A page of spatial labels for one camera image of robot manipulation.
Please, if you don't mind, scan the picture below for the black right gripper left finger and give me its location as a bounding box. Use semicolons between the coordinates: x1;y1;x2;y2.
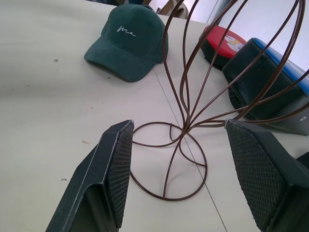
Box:
45;119;135;232

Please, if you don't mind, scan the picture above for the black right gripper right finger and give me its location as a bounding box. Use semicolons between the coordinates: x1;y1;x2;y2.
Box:
224;118;309;232

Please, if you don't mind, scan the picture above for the blue and black pad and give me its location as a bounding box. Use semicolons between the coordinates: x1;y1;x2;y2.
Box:
222;37;309;136

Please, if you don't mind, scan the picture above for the red and black pad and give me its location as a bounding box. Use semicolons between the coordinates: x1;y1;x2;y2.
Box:
198;25;248;71

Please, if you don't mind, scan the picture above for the green baseball cap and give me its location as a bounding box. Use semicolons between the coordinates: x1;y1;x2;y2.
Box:
84;5;169;83

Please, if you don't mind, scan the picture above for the brown wire hat stand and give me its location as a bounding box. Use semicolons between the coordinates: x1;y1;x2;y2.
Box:
130;0;309;201

